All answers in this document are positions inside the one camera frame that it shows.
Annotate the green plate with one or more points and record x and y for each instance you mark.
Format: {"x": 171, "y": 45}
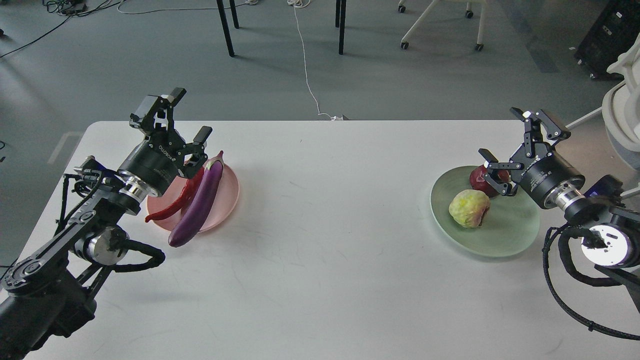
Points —
{"x": 509, "y": 228}

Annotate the black table leg rear right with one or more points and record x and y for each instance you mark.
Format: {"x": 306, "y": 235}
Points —
{"x": 337, "y": 13}

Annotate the black table leg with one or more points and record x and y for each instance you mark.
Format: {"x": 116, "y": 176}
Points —
{"x": 341, "y": 28}
{"x": 337, "y": 13}
{"x": 225, "y": 27}
{"x": 234, "y": 14}

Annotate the red chili pepper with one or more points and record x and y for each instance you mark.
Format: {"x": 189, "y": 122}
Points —
{"x": 177, "y": 198}

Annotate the black equipment case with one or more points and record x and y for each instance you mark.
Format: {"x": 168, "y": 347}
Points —
{"x": 612, "y": 33}

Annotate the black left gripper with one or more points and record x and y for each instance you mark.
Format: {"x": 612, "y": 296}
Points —
{"x": 157, "y": 165}

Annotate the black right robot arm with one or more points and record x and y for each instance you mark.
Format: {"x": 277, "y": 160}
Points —
{"x": 599, "y": 243}

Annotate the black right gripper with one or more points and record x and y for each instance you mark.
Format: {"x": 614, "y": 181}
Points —
{"x": 536, "y": 167}

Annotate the white rolling chair base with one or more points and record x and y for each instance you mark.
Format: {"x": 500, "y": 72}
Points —
{"x": 426, "y": 20}

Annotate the purple eggplant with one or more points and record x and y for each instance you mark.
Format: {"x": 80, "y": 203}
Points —
{"x": 202, "y": 203}

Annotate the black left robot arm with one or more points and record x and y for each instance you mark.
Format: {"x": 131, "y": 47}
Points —
{"x": 52, "y": 292}

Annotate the pink plate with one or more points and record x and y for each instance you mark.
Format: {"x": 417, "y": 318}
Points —
{"x": 225, "y": 200}

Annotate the red pomegranate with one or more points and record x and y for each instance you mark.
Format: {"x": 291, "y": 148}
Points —
{"x": 478, "y": 183}

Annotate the white chair at right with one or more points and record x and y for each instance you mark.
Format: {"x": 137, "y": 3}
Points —
{"x": 620, "y": 109}

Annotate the black table leg rear left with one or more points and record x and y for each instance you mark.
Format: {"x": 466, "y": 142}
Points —
{"x": 234, "y": 14}

